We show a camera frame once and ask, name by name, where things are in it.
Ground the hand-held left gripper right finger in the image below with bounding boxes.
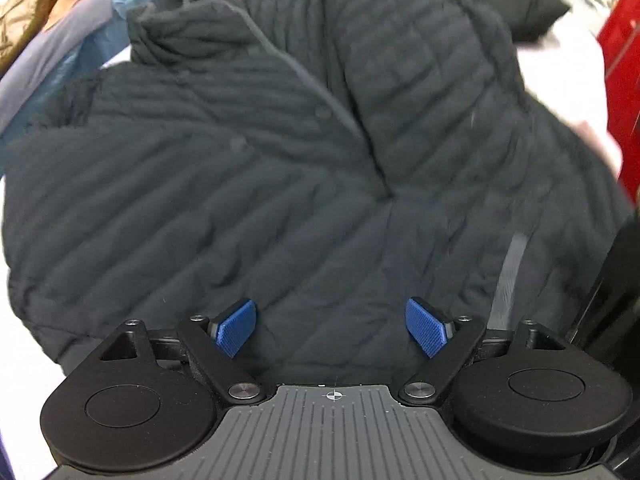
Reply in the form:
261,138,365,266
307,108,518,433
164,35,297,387
400,297,582,406

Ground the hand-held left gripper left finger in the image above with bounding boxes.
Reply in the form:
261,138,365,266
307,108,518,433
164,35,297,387
100,298,267,404

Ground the black quilted jacket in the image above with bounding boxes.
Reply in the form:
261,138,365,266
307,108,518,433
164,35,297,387
0,0,638,386

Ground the pink blanket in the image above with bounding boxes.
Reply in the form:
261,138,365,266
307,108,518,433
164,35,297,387
515,7,623,191

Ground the red box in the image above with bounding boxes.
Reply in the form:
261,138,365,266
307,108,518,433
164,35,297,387
597,0,640,207

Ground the grey and blue bed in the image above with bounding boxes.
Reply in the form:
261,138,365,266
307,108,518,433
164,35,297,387
0,0,176,137

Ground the olive green jacket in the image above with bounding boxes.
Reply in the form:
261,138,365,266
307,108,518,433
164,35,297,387
0,0,72,78

